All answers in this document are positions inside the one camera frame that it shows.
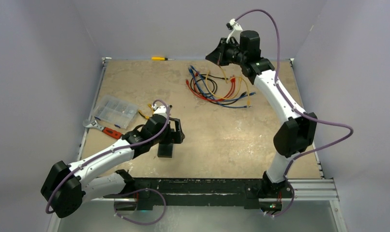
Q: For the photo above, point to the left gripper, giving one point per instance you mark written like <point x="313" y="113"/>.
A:
<point x="175" y="137"/>

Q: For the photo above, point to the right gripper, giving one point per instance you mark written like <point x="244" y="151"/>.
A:
<point x="217" y="56"/>

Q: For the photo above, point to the black network switch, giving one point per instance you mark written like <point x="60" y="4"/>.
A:
<point x="165" y="150"/>

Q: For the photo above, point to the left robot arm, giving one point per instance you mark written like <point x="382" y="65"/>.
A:
<point x="68" y="186"/>

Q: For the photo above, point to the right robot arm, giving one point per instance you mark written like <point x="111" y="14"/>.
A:
<point x="296" y="132"/>

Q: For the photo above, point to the yellow screwdriver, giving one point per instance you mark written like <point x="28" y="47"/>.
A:
<point x="161" y="59"/>

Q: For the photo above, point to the clear plastic parts box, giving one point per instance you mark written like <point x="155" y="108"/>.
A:
<point x="115" y="111"/>

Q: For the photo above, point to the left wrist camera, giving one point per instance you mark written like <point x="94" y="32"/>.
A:
<point x="160" y="110"/>

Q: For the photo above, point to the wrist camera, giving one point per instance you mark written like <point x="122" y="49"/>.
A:
<point x="160" y="110"/>
<point x="235" y="30"/>

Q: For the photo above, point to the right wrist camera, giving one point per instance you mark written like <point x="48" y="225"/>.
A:
<point x="235" y="30"/>

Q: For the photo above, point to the aluminium table frame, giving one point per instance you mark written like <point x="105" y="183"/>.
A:
<point x="68" y="186"/>

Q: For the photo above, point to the yellow handled pliers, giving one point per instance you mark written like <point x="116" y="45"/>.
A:
<point x="148" y="116"/>

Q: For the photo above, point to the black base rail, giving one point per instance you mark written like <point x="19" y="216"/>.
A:
<point x="247" y="193"/>

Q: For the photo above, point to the red handled adjustable wrench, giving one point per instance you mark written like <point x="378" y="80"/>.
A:
<point x="93" y="124"/>

